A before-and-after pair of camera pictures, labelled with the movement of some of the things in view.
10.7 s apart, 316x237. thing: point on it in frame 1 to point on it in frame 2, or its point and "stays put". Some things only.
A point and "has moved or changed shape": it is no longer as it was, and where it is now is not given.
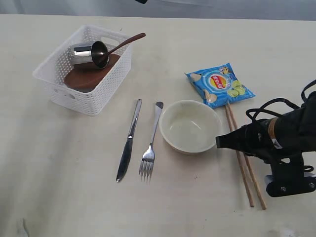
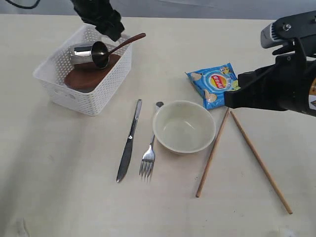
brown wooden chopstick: x=244 y=175 to x=225 y=113
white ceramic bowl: x=189 y=127 has moved or changed shape
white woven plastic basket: x=53 y=69 stays put
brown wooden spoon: x=135 y=37 stays put
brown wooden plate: x=86 y=77 stays put
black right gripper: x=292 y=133 to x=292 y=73
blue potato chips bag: x=218 y=85 stays put
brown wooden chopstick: x=249 y=164 to x=261 y=163
